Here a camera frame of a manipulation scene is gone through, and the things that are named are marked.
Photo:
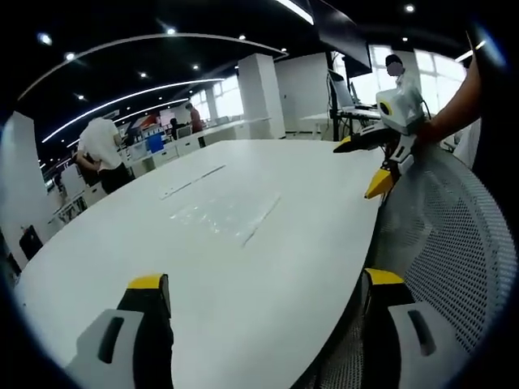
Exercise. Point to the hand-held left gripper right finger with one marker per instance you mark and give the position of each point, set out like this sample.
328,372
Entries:
399,324

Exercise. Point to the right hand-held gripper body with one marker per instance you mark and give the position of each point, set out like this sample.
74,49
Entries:
401,111

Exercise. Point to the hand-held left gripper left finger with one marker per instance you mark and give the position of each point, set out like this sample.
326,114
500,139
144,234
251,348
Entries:
138,324

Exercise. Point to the clear food packaging bag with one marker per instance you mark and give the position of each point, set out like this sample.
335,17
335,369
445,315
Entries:
227,215

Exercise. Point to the white side desk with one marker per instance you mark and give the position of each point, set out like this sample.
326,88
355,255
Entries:
324,121

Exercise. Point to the black monitor stand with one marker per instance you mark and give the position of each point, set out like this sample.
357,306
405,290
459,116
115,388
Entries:
335,105

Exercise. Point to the grey mesh office chair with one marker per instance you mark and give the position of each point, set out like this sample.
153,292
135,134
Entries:
446,259

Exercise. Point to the black hanging monitor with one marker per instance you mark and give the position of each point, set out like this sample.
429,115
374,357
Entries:
344,40

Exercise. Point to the white square pillar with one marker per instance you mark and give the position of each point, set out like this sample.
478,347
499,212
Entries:
261,95
20,194

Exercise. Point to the black chair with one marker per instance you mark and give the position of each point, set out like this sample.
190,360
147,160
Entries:
30,242

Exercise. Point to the blue box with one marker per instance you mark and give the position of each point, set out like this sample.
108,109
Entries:
155,142

